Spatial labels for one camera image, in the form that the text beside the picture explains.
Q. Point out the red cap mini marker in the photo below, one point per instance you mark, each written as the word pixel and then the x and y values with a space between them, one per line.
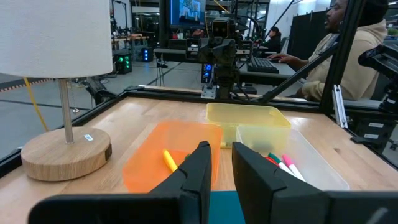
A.
pixel 271 160

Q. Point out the green cap mini marker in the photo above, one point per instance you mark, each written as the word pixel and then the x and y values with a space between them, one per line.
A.
pixel 275 157

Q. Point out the silver metal bracket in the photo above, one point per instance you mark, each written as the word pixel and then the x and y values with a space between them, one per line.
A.
pixel 339 107

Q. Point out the white shade wooden base lamp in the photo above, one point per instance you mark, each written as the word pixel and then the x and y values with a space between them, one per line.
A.
pixel 56 37

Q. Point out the black partition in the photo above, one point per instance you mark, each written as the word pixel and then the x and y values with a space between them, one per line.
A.
pixel 306 34

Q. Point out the blue plastic bin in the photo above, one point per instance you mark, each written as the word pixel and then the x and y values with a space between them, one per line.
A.
pixel 225 208

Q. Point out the computer tower blue lights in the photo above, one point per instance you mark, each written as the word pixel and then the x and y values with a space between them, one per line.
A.
pixel 146 54

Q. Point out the yellow plastic bin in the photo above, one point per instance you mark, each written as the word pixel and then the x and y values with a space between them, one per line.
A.
pixel 242 116

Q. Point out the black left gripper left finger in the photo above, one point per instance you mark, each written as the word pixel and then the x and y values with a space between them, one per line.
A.
pixel 196 186

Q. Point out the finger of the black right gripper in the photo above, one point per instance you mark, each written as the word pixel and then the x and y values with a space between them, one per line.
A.
pixel 208 51
pixel 227 51

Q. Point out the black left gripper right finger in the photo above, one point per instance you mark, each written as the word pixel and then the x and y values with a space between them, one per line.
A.
pixel 261 193

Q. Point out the black box blue light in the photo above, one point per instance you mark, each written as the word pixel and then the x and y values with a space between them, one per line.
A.
pixel 207 73

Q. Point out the person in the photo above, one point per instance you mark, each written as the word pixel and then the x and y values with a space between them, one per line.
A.
pixel 273 39
pixel 351 68

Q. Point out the monitor with blue screen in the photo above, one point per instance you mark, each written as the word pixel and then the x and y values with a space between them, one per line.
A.
pixel 188 12

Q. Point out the yellow slim highlighter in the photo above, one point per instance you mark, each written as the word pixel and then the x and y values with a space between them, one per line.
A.
pixel 169 160

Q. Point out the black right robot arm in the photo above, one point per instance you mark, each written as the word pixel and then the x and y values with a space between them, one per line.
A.
pixel 224 77

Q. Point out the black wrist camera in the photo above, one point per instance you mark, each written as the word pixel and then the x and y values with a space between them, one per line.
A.
pixel 222 28

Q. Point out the black aluminium table frame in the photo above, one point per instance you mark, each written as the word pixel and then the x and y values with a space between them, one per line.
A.
pixel 343 46

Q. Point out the computer tower green lights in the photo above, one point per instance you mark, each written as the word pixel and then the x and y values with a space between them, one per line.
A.
pixel 122 63

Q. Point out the clear plastic bin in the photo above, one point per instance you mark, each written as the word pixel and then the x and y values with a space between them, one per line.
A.
pixel 320 168

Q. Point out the person's hand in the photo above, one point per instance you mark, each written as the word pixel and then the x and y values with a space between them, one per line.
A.
pixel 280 57

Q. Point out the dark grey desk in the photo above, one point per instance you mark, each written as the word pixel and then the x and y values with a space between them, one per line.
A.
pixel 280 76

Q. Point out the black keyboard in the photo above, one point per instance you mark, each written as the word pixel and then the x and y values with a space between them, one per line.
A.
pixel 262 65

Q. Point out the orange plastic bin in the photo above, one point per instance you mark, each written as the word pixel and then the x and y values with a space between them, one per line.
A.
pixel 146 168

